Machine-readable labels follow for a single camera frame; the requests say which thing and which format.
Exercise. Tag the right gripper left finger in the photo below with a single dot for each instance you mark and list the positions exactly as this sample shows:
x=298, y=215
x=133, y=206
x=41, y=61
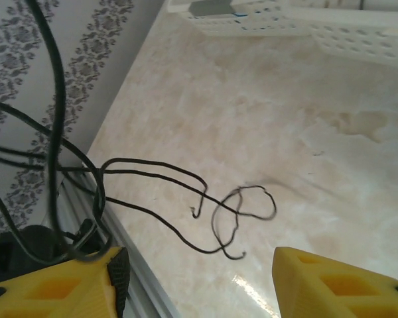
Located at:
x=86, y=291

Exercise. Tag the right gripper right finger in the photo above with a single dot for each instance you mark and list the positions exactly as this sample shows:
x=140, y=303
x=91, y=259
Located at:
x=302, y=291

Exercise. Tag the large white slotted basket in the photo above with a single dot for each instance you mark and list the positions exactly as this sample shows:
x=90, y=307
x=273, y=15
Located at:
x=351, y=43

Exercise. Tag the small white round-hole basket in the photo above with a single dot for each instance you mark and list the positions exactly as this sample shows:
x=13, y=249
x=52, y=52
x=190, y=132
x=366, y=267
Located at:
x=219, y=28

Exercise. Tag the aluminium mounting rail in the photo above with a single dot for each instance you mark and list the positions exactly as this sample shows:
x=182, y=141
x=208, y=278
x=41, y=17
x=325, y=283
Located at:
x=146, y=285

